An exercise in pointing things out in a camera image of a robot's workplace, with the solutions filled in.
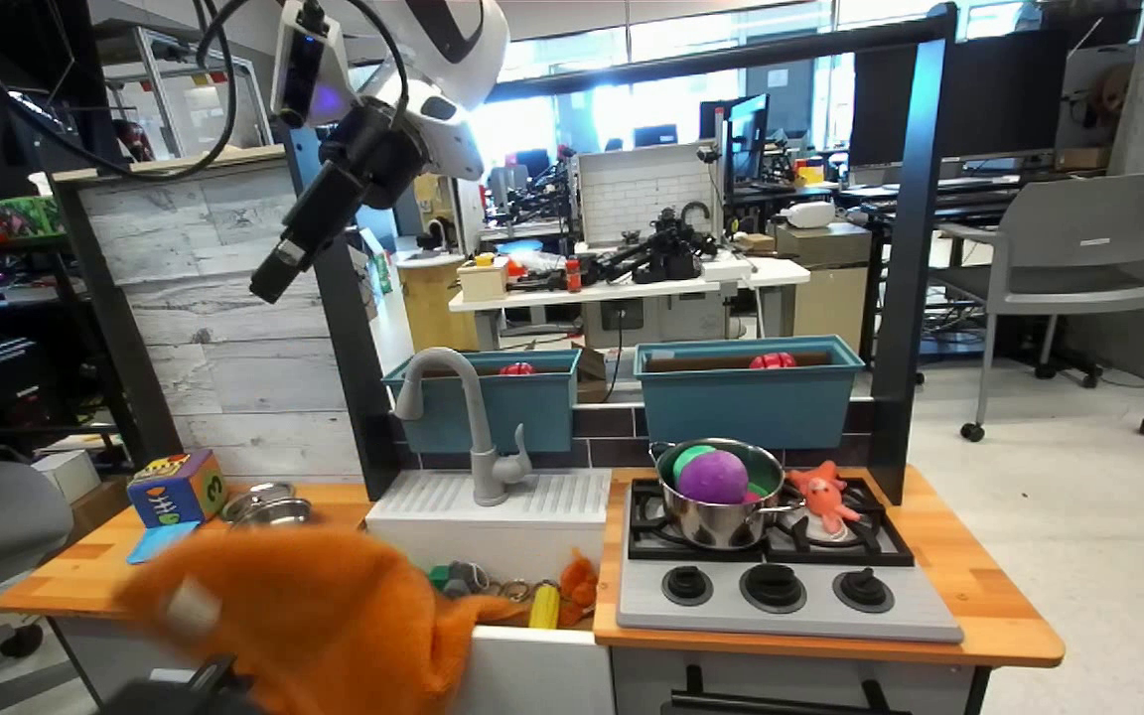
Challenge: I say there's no marble pattern panel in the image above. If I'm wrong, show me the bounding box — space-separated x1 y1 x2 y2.
68 154 367 489

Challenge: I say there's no orange brown towel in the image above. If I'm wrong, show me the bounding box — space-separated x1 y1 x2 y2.
113 525 526 715

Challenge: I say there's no gray toy cooktop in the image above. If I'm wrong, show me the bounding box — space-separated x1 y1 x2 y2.
612 474 970 646

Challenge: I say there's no large teal bin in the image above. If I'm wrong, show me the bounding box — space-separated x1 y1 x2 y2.
631 335 869 452

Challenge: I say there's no gray plush toy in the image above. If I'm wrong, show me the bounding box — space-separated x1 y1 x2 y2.
436 561 493 598

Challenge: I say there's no black stove knob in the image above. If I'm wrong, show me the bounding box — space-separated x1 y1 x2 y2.
660 561 719 606
832 564 897 617
738 561 812 617

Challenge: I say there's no white table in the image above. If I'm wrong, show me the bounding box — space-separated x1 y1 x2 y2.
451 254 819 361

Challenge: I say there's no black railing frame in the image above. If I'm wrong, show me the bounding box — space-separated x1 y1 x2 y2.
284 2 962 507

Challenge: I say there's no gray toy faucet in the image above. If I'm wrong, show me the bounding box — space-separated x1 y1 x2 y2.
388 344 537 513

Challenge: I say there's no yellow cabinet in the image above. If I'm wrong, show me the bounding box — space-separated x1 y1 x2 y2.
394 251 485 357

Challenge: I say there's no wooden toy kitchen counter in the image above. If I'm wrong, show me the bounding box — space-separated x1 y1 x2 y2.
0 462 1070 715

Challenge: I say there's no black tangled device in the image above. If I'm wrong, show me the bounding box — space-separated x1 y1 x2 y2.
612 199 725 284

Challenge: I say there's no black burner grate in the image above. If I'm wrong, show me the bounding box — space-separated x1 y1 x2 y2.
624 474 918 572

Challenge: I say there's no wooden shelf board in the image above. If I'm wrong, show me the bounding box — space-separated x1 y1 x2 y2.
39 139 288 189

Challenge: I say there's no small steel bowl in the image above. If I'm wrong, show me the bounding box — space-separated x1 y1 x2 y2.
219 476 317 530

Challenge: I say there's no black monitor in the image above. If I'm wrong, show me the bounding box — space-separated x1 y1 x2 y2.
848 30 1066 172

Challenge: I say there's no colorful toy cube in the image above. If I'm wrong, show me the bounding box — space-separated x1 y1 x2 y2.
128 447 231 530

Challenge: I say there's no orange toy lobster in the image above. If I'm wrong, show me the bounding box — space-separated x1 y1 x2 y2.
783 455 868 541

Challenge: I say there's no white toy sink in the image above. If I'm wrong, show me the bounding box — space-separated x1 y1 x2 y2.
363 466 619 715

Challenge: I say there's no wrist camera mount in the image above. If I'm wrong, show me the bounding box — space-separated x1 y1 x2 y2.
267 0 341 131

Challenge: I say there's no clear plastic storage box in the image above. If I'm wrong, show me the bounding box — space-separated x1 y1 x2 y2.
96 14 279 165

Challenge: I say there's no green ball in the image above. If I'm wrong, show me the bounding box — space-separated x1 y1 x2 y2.
669 439 725 485

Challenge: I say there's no small white box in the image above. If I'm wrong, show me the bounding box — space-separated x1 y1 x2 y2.
455 254 512 304

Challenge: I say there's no gray plastic chair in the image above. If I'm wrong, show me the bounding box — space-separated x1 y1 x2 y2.
942 165 1144 444

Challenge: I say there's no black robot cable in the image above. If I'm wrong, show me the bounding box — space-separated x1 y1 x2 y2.
0 0 408 184

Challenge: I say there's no cardboard box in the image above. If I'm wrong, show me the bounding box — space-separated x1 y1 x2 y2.
770 214 874 271

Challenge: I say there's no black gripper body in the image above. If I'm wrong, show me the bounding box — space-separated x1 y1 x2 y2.
317 99 435 205

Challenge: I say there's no orange plush toy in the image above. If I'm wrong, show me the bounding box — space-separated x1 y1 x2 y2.
551 552 599 626

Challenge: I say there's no small teal bin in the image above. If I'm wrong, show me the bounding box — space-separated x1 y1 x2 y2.
384 344 586 462

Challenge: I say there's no purple ball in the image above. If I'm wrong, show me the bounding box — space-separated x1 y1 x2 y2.
677 447 755 507

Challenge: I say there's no yellow toy banana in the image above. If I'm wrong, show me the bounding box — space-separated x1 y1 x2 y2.
526 581 563 630

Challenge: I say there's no steel cooking pot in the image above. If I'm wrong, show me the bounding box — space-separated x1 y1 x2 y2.
648 432 804 552

